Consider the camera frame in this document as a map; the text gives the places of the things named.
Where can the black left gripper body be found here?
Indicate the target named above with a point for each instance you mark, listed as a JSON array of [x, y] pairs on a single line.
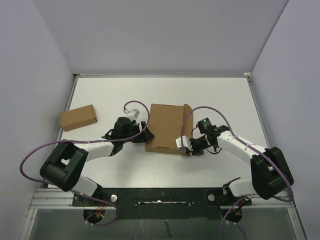
[[140, 137]]

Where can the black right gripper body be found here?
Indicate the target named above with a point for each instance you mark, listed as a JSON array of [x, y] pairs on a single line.
[[198, 146]]

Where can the brown cardboard box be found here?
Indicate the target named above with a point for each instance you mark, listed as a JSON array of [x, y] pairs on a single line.
[[165, 124]]

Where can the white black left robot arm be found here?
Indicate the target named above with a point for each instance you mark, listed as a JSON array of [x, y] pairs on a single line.
[[63, 168]]

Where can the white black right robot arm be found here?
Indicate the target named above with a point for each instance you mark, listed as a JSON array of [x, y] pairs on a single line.
[[269, 171]]

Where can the small folded cardboard box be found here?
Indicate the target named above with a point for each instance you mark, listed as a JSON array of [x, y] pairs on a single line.
[[78, 118]]

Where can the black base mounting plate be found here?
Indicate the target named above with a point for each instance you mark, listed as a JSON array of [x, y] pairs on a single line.
[[161, 203]]

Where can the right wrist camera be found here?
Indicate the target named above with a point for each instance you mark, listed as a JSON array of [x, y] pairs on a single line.
[[183, 143]]

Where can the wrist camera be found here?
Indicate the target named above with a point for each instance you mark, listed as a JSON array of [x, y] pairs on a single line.
[[132, 115], [183, 143]]

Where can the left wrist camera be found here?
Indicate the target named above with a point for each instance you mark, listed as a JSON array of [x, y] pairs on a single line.
[[132, 115]]

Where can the aluminium frame rail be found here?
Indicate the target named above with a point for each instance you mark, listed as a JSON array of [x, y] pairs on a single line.
[[223, 100]]

